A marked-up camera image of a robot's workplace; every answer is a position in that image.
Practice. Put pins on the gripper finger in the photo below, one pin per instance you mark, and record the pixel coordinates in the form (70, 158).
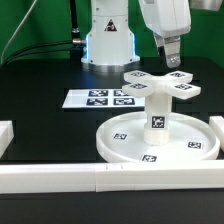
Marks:
(159, 44)
(172, 51)

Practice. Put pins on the white left fence block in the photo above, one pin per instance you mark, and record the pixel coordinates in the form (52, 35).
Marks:
(6, 135)

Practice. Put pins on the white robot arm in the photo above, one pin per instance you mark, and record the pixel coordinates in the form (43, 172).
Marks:
(110, 44)

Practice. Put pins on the white front fence bar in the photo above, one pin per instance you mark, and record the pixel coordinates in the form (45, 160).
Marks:
(103, 177)

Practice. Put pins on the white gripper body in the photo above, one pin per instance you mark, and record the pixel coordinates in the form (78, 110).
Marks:
(167, 18)

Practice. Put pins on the white round table top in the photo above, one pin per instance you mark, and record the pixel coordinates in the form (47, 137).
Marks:
(128, 138)

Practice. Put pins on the white marker sheet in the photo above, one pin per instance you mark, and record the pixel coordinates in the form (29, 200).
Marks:
(100, 98)

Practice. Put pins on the white cross-shaped table base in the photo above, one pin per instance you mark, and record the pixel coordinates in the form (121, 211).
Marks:
(177, 84)

